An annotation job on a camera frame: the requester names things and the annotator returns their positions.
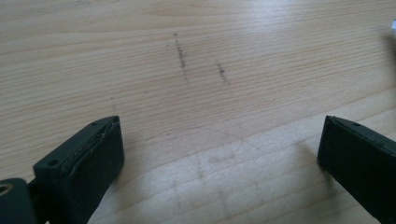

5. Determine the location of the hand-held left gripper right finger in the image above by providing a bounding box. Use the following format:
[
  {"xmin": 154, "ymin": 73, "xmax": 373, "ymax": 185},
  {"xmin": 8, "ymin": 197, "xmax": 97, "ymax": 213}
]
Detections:
[{"xmin": 317, "ymin": 115, "xmax": 396, "ymax": 224}]

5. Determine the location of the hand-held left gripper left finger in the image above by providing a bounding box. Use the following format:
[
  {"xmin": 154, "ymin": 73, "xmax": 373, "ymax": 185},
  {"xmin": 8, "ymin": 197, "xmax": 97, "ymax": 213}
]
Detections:
[{"xmin": 33, "ymin": 115, "xmax": 126, "ymax": 224}]

